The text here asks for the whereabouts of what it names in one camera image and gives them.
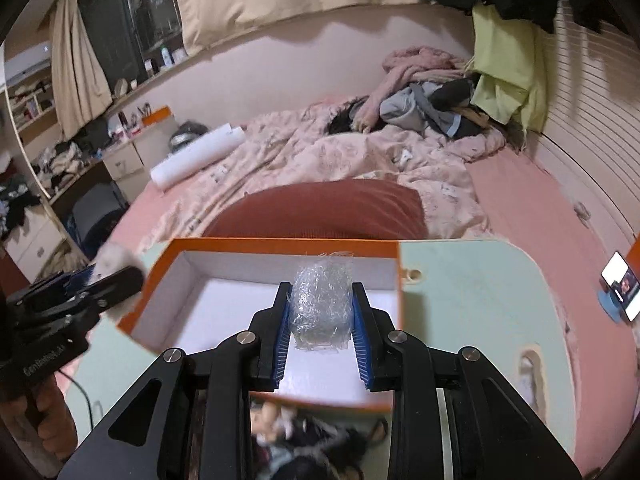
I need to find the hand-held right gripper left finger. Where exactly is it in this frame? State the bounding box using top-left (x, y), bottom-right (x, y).
top-left (57, 280), bottom-right (294, 480)

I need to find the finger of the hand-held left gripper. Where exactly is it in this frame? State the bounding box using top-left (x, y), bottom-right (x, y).
top-left (75, 266), bottom-right (145, 311)
top-left (62, 267), bottom-right (98, 291)

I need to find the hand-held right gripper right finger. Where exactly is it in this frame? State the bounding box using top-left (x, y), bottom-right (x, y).
top-left (351, 281), bottom-right (583, 480)

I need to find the white fluffy ball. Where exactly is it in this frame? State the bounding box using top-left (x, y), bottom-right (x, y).
top-left (92, 242), bottom-right (138, 281)

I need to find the clear bubble wrap ball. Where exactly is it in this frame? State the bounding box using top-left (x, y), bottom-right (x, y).
top-left (289, 255), bottom-right (355, 352)

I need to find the large orange cardboard box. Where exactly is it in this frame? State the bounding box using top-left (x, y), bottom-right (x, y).
top-left (116, 238), bottom-right (403, 408)

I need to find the black cloth with lace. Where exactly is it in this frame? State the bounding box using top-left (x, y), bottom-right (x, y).
top-left (250, 417), bottom-right (391, 480)

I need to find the person's left hand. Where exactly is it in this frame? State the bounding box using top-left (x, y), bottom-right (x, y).
top-left (31, 382), bottom-right (78, 463)

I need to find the white dresser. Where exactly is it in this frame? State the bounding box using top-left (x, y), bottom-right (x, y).
top-left (0, 205), bottom-right (68, 281)

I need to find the dark suitcase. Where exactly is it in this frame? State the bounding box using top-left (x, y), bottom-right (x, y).
top-left (67, 182), bottom-right (128, 256)

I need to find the clothes pile on desk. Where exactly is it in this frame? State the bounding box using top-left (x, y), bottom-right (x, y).
top-left (30, 130), bottom-right (108, 191)

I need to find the white drawer cabinet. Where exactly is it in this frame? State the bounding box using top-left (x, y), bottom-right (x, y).
top-left (102, 115), bottom-right (181, 186)

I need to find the red brown pillow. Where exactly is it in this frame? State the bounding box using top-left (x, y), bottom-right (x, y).
top-left (202, 178), bottom-right (431, 239)

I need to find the white paper roll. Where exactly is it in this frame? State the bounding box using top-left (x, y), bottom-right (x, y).
top-left (150, 125), bottom-right (247, 192)

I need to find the grey plastic bag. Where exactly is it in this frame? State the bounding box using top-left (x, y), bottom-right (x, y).
top-left (170, 121), bottom-right (208, 153)

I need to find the small orange box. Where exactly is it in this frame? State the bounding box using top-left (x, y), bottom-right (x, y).
top-left (141, 106), bottom-right (171, 128)

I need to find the pink floral duvet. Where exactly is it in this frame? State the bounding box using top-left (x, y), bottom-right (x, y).
top-left (165, 95), bottom-right (506, 241)

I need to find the narrow beige curtain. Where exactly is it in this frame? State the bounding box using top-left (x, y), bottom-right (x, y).
top-left (50, 0), bottom-right (113, 136)

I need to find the white air conditioner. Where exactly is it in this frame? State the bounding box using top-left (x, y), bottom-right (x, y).
top-left (4, 42), bottom-right (52, 85)

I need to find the dark cloth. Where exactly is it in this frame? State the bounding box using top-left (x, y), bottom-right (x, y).
top-left (325, 102), bottom-right (371, 134)

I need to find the blue phone stand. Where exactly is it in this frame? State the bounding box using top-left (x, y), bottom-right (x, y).
top-left (598, 290), bottom-right (626, 318)

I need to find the dark window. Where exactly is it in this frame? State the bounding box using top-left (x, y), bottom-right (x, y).
top-left (80, 0), bottom-right (183, 96)

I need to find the smartphone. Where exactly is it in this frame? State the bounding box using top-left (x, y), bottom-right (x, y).
top-left (600, 251), bottom-right (640, 322)

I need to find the pile of clothes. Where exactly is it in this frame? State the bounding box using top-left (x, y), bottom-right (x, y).
top-left (357, 46), bottom-right (473, 126)

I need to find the light green hanging cloth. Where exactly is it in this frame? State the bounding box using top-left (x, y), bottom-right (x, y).
top-left (470, 2), bottom-right (548, 133)

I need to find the black cable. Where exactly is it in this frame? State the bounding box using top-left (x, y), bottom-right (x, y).
top-left (59, 369), bottom-right (101, 433)

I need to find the white wall shelf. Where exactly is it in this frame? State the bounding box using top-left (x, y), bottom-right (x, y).
top-left (5, 77), bottom-right (56, 133)

